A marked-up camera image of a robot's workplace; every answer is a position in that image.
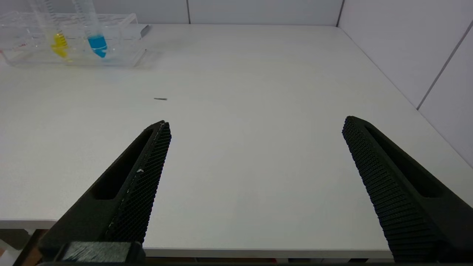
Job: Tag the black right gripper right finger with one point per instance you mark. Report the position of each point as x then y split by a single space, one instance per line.
402 192

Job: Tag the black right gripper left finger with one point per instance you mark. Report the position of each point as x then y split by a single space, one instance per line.
122 199

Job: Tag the clear plastic test tube rack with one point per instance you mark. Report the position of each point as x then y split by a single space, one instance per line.
122 44

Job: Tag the test tube with blue pigment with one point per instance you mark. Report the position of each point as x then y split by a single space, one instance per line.
97 43

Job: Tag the test tube with yellow pigment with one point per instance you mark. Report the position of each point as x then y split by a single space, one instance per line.
59 43

